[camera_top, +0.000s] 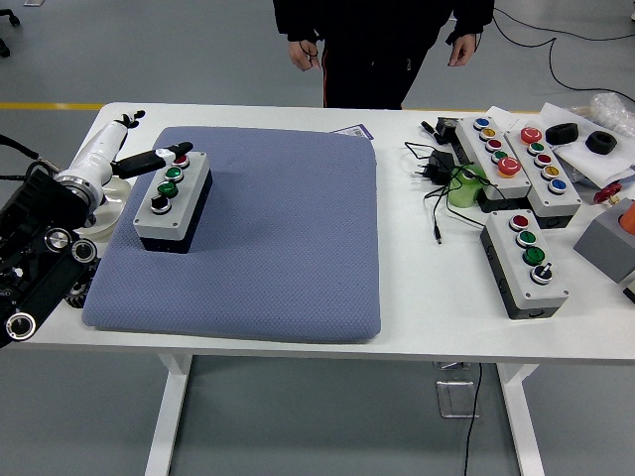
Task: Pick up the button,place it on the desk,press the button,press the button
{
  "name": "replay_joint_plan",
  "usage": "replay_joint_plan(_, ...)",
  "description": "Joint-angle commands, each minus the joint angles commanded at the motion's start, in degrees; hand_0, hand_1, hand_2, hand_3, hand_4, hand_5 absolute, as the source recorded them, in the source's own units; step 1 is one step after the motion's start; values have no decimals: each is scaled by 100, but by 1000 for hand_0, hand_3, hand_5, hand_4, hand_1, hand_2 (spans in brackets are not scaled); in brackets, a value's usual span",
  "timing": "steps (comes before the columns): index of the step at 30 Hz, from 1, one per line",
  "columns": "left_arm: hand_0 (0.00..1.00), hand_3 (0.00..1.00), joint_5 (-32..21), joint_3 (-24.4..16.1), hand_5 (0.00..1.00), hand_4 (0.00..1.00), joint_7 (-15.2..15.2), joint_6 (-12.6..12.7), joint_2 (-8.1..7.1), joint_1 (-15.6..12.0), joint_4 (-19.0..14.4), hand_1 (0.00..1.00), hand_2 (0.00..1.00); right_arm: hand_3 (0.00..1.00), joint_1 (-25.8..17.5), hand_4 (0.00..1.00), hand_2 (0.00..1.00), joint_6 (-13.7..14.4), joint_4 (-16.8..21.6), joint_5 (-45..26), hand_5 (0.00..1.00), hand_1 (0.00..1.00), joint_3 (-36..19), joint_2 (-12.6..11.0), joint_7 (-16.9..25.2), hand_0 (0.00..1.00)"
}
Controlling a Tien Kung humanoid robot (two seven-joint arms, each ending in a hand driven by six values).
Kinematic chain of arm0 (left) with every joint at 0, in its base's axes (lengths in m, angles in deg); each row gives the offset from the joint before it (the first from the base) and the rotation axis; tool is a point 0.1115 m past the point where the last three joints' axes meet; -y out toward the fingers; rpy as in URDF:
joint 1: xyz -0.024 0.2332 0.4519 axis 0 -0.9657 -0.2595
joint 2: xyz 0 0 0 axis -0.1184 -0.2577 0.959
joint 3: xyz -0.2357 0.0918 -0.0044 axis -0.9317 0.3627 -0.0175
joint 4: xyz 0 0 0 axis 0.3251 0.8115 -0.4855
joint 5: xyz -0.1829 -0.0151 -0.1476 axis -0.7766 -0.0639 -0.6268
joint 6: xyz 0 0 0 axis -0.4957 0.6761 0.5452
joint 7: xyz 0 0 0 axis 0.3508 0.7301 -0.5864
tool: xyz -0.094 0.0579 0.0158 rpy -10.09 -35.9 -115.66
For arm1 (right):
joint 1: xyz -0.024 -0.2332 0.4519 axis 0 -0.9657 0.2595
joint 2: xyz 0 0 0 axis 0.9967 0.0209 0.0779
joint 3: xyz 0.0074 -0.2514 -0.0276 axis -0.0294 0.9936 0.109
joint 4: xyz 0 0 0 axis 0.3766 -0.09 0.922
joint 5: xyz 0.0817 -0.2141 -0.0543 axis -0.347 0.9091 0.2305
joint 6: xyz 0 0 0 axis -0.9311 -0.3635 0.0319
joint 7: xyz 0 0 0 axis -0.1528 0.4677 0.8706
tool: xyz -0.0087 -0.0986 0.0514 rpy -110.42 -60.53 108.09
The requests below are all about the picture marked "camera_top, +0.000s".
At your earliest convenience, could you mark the blue-grey textured mat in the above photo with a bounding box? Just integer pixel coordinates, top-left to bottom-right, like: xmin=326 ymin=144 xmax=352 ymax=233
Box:
xmin=81 ymin=126 xmax=383 ymax=345

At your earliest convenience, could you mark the person's left hand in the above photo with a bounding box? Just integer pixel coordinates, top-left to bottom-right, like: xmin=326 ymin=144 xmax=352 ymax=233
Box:
xmin=447 ymin=35 xmax=478 ymax=67

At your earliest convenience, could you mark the person's right hand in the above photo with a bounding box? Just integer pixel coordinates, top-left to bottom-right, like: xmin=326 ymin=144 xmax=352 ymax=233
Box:
xmin=288 ymin=39 xmax=321 ymax=73

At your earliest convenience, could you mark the grey block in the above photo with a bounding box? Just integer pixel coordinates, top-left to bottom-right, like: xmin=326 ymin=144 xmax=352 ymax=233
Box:
xmin=573 ymin=197 xmax=635 ymax=285

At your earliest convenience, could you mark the clear floor plate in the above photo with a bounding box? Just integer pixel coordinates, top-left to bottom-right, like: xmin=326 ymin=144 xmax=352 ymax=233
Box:
xmin=434 ymin=361 xmax=482 ymax=420

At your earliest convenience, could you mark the grey four-button control box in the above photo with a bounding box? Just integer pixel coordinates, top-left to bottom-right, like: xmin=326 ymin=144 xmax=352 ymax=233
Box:
xmin=132 ymin=151 xmax=214 ymax=255
xmin=479 ymin=208 xmax=571 ymax=321

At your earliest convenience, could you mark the grey five-button control box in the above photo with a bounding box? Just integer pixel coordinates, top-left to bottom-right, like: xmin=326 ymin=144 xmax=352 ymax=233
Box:
xmin=503 ymin=120 xmax=582 ymax=229
xmin=454 ymin=116 xmax=533 ymax=202

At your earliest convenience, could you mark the black office chair base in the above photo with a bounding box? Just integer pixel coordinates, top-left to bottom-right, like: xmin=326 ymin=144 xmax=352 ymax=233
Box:
xmin=0 ymin=0 xmax=22 ymax=59

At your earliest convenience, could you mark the red knob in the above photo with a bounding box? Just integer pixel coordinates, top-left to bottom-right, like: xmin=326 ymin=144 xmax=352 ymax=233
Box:
xmin=593 ymin=181 xmax=624 ymax=205

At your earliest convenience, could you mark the orange cylinder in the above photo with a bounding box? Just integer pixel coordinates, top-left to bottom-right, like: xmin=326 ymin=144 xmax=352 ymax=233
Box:
xmin=616 ymin=200 xmax=635 ymax=232

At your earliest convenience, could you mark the translucent white tape roll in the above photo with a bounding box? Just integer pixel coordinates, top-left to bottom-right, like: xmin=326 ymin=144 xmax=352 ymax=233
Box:
xmin=73 ymin=176 xmax=133 ymax=244

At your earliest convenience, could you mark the small black device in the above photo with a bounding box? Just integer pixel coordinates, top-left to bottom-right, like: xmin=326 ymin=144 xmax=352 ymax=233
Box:
xmin=420 ymin=116 xmax=462 ymax=145

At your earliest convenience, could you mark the purple label card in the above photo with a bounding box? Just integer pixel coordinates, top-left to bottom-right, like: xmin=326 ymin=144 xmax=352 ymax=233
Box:
xmin=329 ymin=123 xmax=374 ymax=143

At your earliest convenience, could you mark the black foam ring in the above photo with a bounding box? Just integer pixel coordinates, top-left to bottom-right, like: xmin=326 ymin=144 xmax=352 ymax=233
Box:
xmin=584 ymin=131 xmax=618 ymax=155
xmin=545 ymin=122 xmax=579 ymax=146

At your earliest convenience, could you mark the black power adapter with cord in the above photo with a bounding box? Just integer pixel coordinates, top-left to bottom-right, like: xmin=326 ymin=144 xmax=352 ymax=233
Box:
xmin=404 ymin=141 xmax=507 ymax=245

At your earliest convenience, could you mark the clear plastic bag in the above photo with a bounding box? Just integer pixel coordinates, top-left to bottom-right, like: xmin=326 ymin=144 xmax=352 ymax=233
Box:
xmin=570 ymin=92 xmax=635 ymax=135

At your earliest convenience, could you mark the green tape roll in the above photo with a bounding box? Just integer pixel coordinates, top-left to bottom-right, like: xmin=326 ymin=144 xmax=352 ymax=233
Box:
xmin=447 ymin=164 xmax=490 ymax=209

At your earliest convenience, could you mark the person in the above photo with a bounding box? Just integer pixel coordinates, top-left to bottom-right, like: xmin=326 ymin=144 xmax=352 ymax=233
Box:
xmin=272 ymin=0 xmax=497 ymax=110

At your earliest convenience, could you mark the white table leg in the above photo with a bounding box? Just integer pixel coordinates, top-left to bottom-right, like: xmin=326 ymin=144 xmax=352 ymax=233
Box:
xmin=143 ymin=354 xmax=194 ymax=476
xmin=495 ymin=364 xmax=547 ymax=476

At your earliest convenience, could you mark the long black floor cable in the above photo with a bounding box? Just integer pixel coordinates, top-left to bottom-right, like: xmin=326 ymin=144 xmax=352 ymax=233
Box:
xmin=488 ymin=0 xmax=635 ymax=98

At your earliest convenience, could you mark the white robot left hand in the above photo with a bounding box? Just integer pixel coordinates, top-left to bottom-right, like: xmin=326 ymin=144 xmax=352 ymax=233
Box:
xmin=58 ymin=109 xmax=194 ymax=188

